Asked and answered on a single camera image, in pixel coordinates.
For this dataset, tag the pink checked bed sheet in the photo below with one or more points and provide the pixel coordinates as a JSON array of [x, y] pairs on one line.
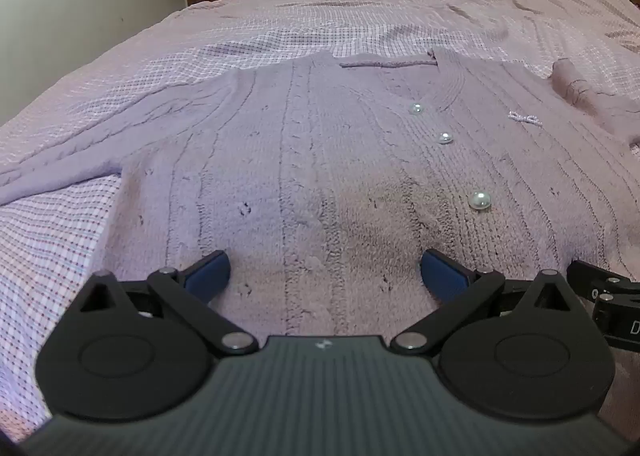
[[150, 66]]

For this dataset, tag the lilac knit cardigan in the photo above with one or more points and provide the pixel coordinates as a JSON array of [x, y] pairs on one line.
[[320, 176]]

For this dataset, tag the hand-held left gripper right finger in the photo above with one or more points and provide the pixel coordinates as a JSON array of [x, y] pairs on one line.
[[442, 273]]

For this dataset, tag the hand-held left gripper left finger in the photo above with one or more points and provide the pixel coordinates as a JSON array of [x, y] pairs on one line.
[[212, 273]]

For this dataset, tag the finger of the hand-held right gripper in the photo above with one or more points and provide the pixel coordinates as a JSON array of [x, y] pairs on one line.
[[587, 276]]

